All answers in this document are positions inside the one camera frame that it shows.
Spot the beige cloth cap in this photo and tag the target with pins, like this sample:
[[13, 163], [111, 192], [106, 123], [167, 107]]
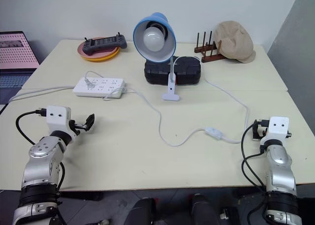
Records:
[[236, 42]]

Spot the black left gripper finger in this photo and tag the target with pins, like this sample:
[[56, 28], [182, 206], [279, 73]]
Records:
[[90, 121]]

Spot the grey handheld remote controller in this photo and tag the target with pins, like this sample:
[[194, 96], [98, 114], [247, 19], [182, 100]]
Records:
[[105, 43]]

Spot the yellow plate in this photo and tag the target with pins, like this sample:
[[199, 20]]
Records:
[[103, 58]]

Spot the pink plate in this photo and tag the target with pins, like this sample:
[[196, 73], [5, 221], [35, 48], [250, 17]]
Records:
[[82, 51]]

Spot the blue clip desk lamp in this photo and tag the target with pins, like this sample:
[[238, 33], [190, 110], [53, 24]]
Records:
[[157, 17]]

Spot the white round light bulb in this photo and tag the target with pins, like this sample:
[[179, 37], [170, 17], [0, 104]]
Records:
[[153, 39]]

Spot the dark rounded shape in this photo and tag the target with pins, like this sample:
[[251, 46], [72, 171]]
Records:
[[141, 211], [204, 210]]

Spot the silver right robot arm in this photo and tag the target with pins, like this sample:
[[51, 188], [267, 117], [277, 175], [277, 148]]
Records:
[[280, 170]]

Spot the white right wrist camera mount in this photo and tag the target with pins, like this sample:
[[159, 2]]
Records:
[[278, 130]]

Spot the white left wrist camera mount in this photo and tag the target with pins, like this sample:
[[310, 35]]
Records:
[[57, 122]]

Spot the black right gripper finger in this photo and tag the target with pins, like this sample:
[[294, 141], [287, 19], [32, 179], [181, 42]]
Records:
[[255, 131]]

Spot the black plastic case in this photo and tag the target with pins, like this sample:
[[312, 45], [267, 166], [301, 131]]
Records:
[[187, 70]]

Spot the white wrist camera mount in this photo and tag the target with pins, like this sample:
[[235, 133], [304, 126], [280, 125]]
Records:
[[278, 130], [57, 122]]

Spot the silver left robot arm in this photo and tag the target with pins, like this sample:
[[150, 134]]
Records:
[[39, 166]]

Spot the white power strip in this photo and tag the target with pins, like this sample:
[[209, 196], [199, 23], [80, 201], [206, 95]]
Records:
[[103, 87]]

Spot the laptop with pink screen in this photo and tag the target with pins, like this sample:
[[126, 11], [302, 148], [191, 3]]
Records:
[[14, 52]]

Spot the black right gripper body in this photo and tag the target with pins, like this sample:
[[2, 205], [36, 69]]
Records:
[[261, 129]]

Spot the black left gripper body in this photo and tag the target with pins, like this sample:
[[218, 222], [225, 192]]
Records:
[[73, 127]]

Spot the brown wooden peg rack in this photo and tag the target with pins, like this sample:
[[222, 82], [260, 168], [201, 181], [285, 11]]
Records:
[[209, 58]]

